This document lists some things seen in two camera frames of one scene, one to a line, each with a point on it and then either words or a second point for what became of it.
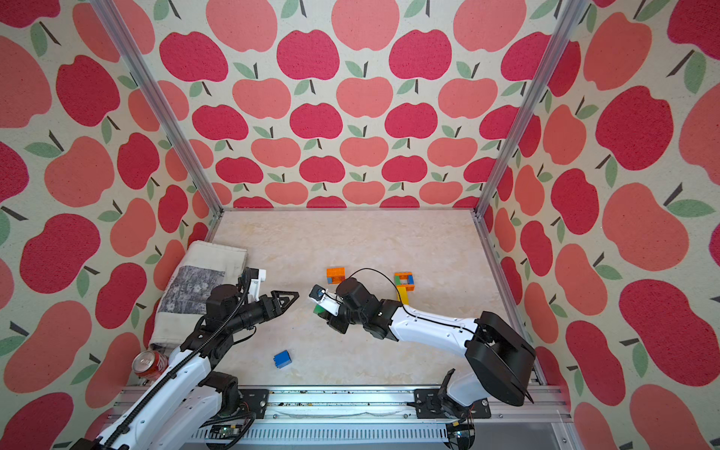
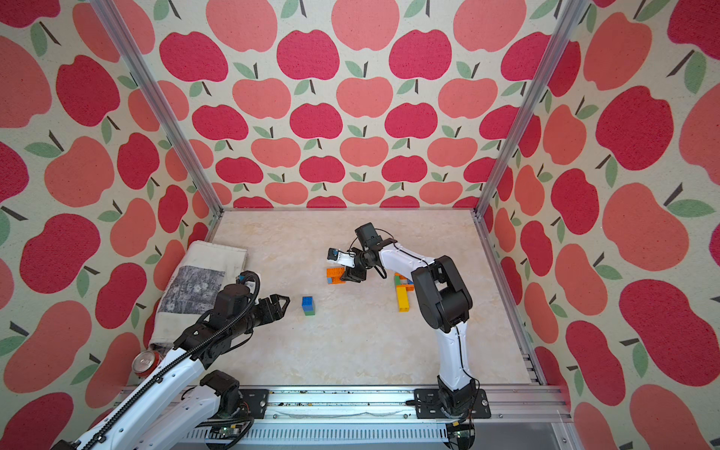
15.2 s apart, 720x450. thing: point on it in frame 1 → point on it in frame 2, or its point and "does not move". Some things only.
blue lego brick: x=282 y=359 → x=307 y=304
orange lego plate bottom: x=337 y=272 does not move
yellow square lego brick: x=403 y=292 does not move
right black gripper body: x=340 y=321 → x=357 y=273
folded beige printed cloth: x=207 y=266 does not move
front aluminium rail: x=476 y=416 does not move
